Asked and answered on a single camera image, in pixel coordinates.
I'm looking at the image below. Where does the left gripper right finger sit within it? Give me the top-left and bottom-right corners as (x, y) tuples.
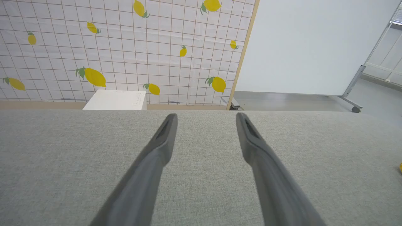
(236, 112), (326, 226)

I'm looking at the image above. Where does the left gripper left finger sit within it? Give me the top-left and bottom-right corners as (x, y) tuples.
(89, 113), (178, 226)

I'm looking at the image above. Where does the white rectangular box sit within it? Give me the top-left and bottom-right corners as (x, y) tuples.
(82, 89), (148, 111)

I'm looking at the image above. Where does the grey metal panel stand leg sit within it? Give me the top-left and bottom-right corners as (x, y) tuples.
(221, 96), (241, 111)
(340, 65), (367, 114)

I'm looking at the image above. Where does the white partition panel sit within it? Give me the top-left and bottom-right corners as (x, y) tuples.
(234, 0), (402, 97)

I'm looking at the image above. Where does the lemon print partition screen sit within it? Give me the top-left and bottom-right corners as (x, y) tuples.
(0, 0), (261, 111)

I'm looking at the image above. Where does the white framed glass partition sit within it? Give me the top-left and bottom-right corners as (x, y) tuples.
(362, 9), (402, 87)

